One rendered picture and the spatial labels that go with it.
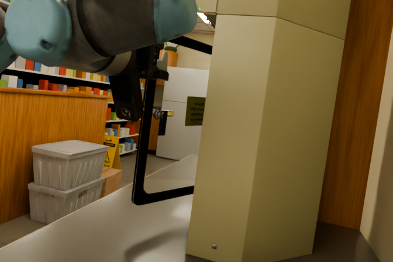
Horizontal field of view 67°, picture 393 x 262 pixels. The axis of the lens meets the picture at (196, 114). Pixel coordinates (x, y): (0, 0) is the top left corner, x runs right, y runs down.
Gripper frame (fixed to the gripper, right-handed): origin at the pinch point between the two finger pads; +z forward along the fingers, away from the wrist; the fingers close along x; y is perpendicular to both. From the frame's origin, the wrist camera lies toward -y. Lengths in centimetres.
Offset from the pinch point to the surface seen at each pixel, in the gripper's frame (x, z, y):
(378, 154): -55, 39, -12
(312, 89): -30.8, 4.7, 1.5
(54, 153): 151, 148, -64
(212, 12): -10.4, -3.6, 13.4
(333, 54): -34.1, 8.1, 9.6
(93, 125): 183, 248, -51
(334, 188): -43, 33, -24
